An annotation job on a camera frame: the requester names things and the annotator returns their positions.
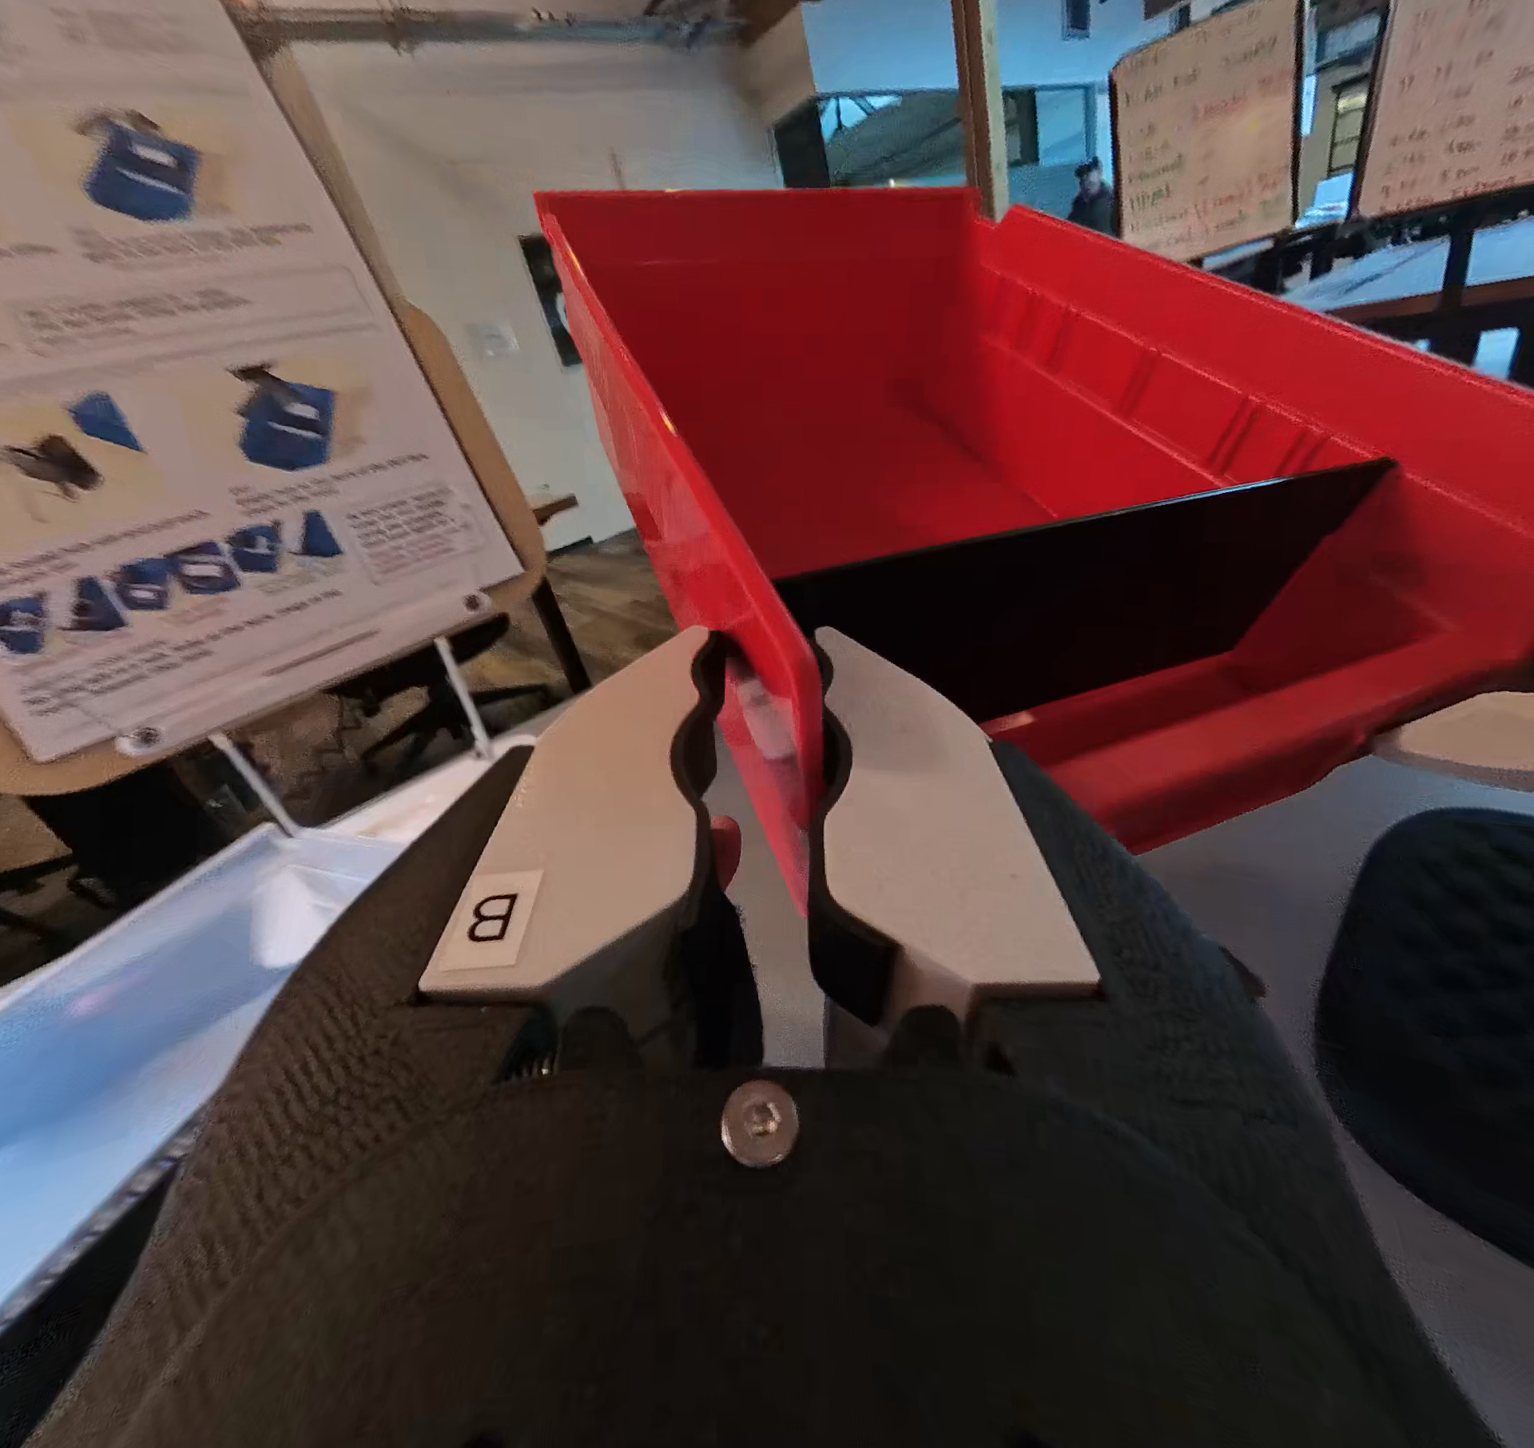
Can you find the red plastic storage bin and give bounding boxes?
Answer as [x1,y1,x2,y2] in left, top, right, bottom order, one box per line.
[532,187,1534,915]

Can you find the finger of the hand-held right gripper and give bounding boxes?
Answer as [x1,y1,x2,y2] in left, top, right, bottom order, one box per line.
[1372,691,1534,793]

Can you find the clear plastic container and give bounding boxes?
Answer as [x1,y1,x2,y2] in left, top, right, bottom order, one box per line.
[0,728,540,1330]

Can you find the black bin divider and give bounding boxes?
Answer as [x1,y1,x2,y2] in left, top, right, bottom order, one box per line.
[775,459,1397,724]

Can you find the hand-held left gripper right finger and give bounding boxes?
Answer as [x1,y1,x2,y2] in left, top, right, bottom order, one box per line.
[804,627,1103,1048]

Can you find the wooden post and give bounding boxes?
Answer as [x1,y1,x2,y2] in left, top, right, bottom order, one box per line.
[947,0,1011,220]

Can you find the handwritten paper board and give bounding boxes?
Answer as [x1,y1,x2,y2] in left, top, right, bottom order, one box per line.
[1354,0,1534,220]
[1107,0,1308,262]

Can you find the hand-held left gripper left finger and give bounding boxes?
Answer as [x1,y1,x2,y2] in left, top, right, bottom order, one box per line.
[416,627,766,1075]

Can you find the metal ceiling pipe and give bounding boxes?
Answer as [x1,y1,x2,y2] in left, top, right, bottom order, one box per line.
[233,8,744,50]

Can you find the illustrated instruction sheet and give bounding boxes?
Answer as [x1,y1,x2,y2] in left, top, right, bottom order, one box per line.
[0,0,525,761]

